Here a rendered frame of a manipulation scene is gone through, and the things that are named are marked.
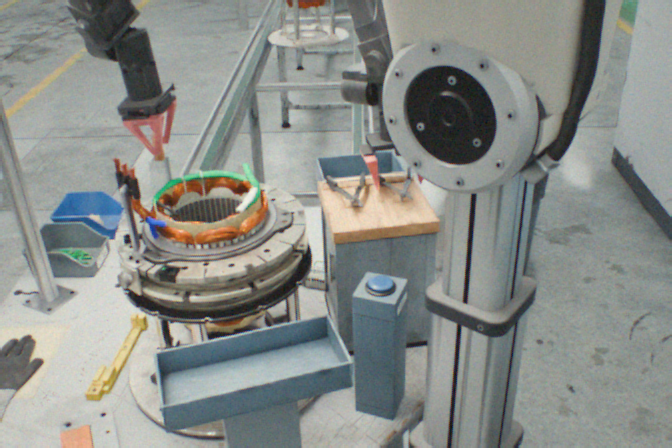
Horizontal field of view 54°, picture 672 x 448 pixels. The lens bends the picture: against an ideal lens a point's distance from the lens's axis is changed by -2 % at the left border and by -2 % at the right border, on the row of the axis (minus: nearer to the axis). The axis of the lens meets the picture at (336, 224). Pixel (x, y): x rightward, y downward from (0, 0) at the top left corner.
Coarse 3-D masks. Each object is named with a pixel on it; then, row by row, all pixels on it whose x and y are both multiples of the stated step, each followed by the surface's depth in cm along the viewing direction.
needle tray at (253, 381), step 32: (320, 320) 96; (160, 352) 90; (192, 352) 92; (224, 352) 93; (256, 352) 95; (288, 352) 95; (320, 352) 95; (160, 384) 85; (192, 384) 90; (224, 384) 90; (256, 384) 84; (288, 384) 86; (320, 384) 87; (352, 384) 89; (192, 416) 83; (224, 416) 85; (256, 416) 89; (288, 416) 90
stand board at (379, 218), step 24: (336, 192) 128; (360, 192) 127; (384, 192) 127; (336, 216) 120; (360, 216) 120; (384, 216) 120; (408, 216) 119; (432, 216) 119; (336, 240) 116; (360, 240) 117
